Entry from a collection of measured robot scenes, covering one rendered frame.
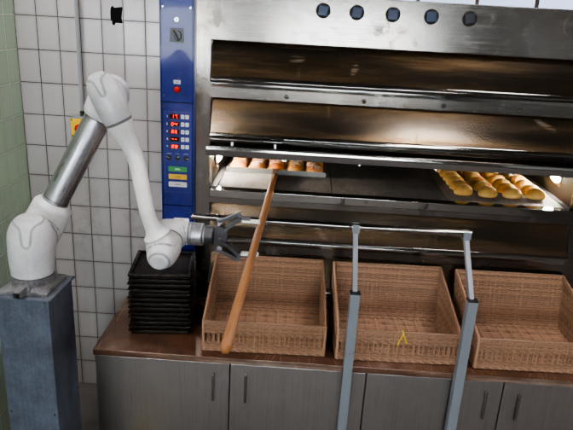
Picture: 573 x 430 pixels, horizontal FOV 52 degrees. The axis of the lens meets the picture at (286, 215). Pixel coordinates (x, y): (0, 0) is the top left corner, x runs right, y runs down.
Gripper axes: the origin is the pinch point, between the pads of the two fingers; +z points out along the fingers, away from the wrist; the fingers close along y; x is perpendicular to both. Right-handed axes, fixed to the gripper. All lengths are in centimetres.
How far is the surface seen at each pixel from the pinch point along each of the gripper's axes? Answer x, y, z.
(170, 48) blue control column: -61, -65, -48
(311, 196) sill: -65, 2, 21
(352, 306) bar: -6, 29, 40
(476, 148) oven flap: -62, -28, 96
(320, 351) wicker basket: -17, 59, 29
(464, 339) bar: -6, 41, 88
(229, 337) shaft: 76, -1, 1
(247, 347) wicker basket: -15, 58, -3
